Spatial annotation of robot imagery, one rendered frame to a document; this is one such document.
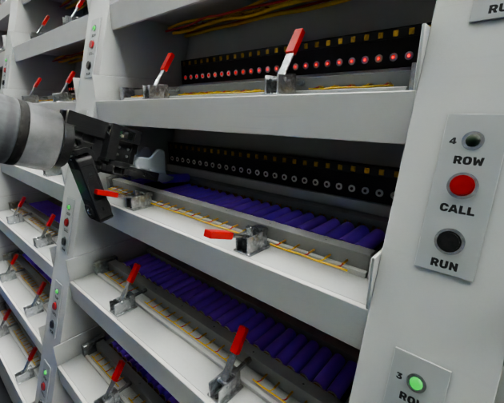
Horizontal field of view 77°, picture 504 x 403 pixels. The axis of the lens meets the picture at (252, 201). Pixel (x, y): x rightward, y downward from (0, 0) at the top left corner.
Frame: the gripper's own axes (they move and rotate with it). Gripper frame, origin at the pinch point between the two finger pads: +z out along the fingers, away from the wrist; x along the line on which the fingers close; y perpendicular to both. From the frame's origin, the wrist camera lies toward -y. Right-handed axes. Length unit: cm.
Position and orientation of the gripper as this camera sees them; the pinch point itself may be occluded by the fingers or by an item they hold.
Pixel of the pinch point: (163, 179)
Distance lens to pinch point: 65.3
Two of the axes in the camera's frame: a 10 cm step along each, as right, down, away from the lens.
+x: -7.6, -1.9, 6.2
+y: 2.2, -9.7, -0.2
